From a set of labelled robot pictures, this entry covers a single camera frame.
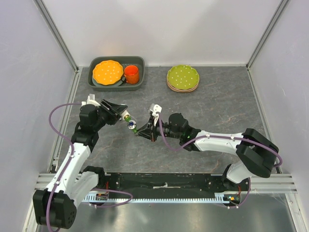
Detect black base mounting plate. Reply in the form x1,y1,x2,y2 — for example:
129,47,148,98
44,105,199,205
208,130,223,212
78,172,251,198

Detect grey slotted cable duct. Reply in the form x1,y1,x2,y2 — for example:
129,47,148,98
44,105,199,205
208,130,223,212
82,191,240,204

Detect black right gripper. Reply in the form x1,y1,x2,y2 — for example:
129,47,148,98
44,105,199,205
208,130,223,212
136,115,182,142

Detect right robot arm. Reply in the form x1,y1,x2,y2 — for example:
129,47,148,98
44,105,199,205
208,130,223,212
135,113,282,190

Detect white pvc elbow fitting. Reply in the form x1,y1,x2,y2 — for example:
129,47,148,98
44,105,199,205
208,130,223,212
121,110,130,120

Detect tan bottom plate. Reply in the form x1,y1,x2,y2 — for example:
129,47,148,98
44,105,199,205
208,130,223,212
166,82,199,93

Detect purple cable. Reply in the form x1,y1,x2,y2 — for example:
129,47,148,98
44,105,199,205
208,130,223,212
44,102,84,232
154,112,283,167

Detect green dotted plate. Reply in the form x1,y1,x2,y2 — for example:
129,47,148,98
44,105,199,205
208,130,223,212
167,65,199,90

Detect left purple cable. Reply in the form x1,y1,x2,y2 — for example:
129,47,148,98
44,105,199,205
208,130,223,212
44,102,84,232

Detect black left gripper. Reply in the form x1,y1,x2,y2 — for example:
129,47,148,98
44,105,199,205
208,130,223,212
93,99,128,131

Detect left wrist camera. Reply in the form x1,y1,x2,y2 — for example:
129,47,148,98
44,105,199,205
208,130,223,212
81,94,100,107

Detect pink plate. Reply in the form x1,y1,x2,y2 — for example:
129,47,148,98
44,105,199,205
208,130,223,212
167,79,200,92

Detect orange mug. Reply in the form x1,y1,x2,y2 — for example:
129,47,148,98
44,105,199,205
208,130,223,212
121,65,140,85

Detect grey plastic dish tub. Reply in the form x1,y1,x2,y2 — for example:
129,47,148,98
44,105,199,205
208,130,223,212
88,56,145,91

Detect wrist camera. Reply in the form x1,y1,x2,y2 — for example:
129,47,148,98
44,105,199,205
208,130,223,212
149,103,162,125
81,94,100,107

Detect orange dotted plate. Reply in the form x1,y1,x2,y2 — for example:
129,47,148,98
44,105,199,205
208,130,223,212
92,60,123,85

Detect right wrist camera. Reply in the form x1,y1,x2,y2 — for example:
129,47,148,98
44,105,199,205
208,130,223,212
149,103,162,125

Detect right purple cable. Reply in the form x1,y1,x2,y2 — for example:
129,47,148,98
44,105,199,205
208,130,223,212
154,112,283,167

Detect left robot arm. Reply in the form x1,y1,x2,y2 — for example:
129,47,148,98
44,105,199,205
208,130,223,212
32,99,128,232

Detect teal plate under orange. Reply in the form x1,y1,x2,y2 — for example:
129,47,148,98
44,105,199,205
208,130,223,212
91,76,124,87

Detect green plastic water faucet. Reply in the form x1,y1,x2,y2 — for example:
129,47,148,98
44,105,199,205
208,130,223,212
124,115,137,134

